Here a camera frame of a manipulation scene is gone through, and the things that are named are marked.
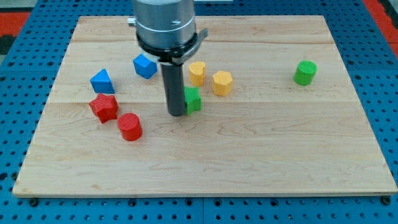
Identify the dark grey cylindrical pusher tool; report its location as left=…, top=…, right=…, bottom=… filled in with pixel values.
left=160, top=64, right=185, bottom=116

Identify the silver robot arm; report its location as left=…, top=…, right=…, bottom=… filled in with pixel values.
left=129, top=0, right=208, bottom=116

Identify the green star block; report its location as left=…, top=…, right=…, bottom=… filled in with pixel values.
left=184, top=86, right=201, bottom=115

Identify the red star block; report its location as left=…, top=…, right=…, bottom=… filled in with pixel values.
left=89, top=93, right=119, bottom=124

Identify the yellow heart block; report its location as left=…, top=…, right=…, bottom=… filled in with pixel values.
left=188, top=61, right=206, bottom=86

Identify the blue cube block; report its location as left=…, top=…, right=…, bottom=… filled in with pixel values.
left=132, top=54, right=158, bottom=79

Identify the yellow hexagon block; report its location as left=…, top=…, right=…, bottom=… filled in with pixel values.
left=212, top=70, right=233, bottom=96

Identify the red cylinder block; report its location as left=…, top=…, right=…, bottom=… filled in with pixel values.
left=118, top=113, right=142, bottom=141

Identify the blue triangle block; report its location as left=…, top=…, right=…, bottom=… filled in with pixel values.
left=90, top=68, right=115, bottom=94

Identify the wooden board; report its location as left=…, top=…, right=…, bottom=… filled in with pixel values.
left=13, top=16, right=397, bottom=198

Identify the green cylinder block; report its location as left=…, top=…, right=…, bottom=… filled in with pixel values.
left=294, top=60, right=318, bottom=86

